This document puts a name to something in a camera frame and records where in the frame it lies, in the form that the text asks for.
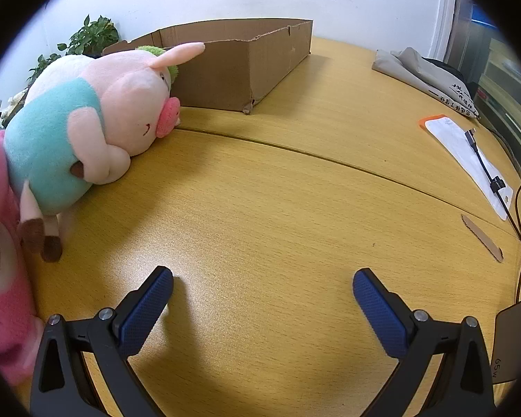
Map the white paper sheet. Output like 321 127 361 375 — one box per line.
418 114 515 221

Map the brown cardboard strip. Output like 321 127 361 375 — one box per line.
461 214 504 263

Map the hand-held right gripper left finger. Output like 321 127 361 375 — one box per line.
30 266 174 417

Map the beige cloth bag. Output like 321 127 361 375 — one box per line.
371 47 482 120

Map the black usb cable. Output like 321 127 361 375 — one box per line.
464 128 521 270

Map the green potted plant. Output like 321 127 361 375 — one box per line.
26 14 121 83

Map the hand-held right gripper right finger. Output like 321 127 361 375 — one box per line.
353 268 496 417

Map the black cloth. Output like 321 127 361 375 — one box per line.
425 58 478 96

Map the dark grey power adapter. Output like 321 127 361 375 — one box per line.
490 300 521 385

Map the pink pig plush teal shirt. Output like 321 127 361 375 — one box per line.
3 42 206 263

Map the pink plush toy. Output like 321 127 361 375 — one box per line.
0 132 44 385

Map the brown cardboard box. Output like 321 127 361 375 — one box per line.
102 18 313 115

